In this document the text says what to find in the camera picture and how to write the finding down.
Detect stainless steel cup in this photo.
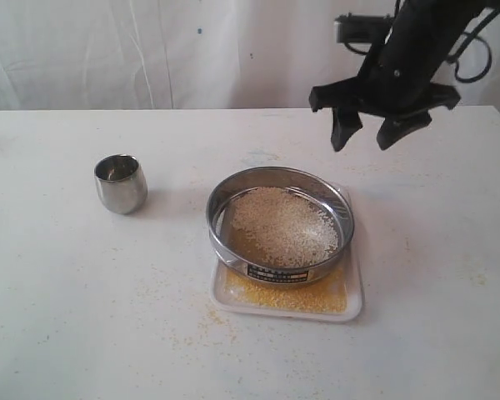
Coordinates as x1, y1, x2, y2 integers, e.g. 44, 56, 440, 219
94, 154, 148, 215

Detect white backdrop curtain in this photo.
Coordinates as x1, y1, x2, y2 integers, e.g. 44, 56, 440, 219
0, 0, 500, 112

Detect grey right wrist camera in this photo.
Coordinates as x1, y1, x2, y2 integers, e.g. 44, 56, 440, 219
334, 13, 394, 44

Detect yellow and white grain mixture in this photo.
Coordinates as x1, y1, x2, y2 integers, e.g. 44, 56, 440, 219
224, 187, 347, 313

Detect white square plastic tray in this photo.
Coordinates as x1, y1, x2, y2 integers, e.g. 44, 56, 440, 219
210, 181, 364, 322

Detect round steel sieve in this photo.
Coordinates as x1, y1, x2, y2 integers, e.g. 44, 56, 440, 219
206, 166, 354, 288

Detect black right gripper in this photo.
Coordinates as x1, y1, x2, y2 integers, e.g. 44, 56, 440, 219
309, 1, 461, 152

